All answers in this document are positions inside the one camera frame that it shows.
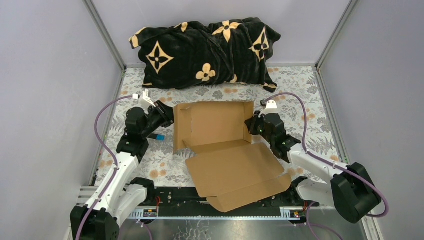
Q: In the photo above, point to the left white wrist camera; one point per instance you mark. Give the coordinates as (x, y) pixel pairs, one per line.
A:
(145, 99)

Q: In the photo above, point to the brown cardboard box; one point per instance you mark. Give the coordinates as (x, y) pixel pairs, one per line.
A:
(228, 169)

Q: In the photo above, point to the floral patterned table mat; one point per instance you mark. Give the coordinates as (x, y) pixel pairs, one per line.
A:
(298, 99)

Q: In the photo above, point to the black blanket with tan flowers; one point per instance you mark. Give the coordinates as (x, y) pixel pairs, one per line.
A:
(192, 54)

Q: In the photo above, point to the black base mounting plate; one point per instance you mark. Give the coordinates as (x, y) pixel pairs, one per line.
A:
(185, 200)

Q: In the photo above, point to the aluminium frame rail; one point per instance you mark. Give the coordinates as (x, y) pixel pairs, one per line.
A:
(132, 213)

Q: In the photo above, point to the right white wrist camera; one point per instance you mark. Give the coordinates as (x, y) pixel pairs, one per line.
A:
(271, 106)

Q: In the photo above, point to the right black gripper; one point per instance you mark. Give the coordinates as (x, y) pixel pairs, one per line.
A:
(251, 123)

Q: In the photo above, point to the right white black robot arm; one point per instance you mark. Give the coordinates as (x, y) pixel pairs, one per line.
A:
(346, 188)

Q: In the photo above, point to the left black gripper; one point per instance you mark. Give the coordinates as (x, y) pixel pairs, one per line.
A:
(166, 113)

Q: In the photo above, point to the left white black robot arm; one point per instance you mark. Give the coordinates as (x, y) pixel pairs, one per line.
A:
(102, 216)

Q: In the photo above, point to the black blue marker pen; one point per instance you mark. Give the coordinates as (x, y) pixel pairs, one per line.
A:
(157, 137)

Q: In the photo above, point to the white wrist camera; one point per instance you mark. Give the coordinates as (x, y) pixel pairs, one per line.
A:
(145, 99)
(271, 106)

